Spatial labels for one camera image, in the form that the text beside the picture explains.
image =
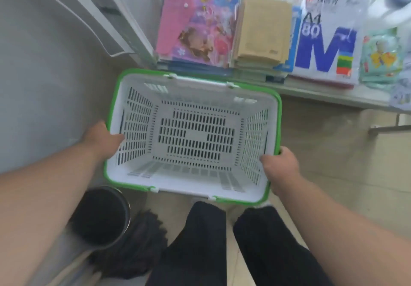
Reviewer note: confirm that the white green-rimmed shopping basket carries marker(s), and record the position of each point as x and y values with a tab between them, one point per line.
192	135

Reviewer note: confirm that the person's right hand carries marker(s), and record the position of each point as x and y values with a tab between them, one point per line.
282	167

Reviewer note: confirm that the black round bin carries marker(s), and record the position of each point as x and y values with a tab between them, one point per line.
101	216

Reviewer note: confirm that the stack of brown envelopes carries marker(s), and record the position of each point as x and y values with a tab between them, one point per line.
261	29

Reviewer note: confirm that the white metal shelf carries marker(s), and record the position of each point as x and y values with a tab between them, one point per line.
321	90

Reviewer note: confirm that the person's left hand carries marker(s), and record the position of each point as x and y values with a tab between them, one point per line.
96	143

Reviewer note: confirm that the dark mop head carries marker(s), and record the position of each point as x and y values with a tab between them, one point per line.
135	247

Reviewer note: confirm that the person's black trousers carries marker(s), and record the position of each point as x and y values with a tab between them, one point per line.
231	247

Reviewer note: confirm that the grey leaning panel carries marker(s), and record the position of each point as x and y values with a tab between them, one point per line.
80	9

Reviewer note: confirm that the person's right thumb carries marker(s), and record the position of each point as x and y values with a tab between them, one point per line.
268	161

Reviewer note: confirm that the pink cartoon file folder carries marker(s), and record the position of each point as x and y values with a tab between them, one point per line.
199	19

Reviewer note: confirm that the person's left thumb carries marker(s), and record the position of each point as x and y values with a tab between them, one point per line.
115	138

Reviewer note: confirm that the person's right forearm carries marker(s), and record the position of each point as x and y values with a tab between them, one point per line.
346	231

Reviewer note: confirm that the person's left forearm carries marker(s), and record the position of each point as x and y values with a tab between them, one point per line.
38	205

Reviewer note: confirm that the green cartoon packet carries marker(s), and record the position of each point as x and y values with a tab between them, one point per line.
380	57

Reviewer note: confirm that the white blue copy paper pack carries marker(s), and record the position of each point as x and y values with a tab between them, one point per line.
327	38

